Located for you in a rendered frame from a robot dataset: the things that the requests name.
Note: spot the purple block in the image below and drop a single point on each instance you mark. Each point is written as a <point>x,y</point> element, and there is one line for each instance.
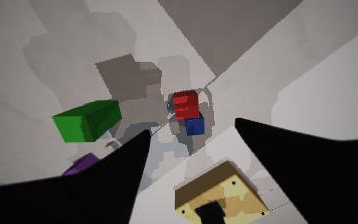
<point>82,163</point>

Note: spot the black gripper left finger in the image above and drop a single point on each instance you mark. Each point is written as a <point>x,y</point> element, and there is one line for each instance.
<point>103,193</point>

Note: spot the red block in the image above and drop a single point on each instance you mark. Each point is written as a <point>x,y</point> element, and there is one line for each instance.
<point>186,104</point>

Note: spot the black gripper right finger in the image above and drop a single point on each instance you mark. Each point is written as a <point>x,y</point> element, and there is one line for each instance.
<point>318,175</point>

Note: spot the blue block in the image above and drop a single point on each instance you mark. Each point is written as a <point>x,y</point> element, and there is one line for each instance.
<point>195,126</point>

